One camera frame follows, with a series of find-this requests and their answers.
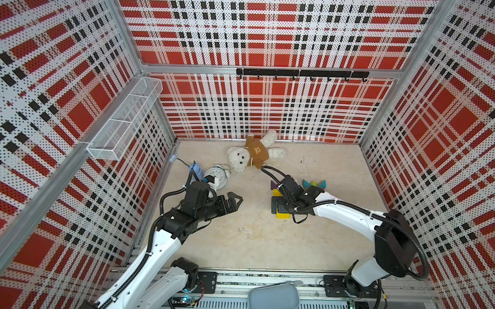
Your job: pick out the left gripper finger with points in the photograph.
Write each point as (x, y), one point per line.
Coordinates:
(223, 211)
(232, 201)

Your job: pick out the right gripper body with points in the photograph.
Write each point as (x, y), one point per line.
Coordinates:
(290, 203)

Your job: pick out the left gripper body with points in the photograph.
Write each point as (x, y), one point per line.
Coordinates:
(211, 209)

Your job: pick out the yellow long block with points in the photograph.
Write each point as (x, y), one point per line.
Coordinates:
(277, 192)

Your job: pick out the yellow small block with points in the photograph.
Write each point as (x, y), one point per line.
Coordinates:
(283, 216)

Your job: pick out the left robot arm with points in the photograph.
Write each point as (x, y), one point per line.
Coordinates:
(138, 287)

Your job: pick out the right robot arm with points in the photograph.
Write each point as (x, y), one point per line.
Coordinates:
(397, 250)

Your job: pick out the white alarm clock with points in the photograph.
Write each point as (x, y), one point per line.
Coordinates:
(221, 175)

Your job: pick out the white teddy bear brown shirt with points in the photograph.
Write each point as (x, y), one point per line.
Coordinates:
(255, 152)

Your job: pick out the grey pouch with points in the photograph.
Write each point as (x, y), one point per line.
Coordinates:
(278, 296)

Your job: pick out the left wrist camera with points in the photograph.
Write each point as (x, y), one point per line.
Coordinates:
(210, 180)

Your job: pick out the blue cable connector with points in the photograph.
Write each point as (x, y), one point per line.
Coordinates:
(198, 173)

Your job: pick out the white wire mesh basket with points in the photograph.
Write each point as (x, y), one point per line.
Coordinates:
(135, 103)

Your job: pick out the black hook rail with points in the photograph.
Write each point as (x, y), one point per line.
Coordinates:
(346, 74)

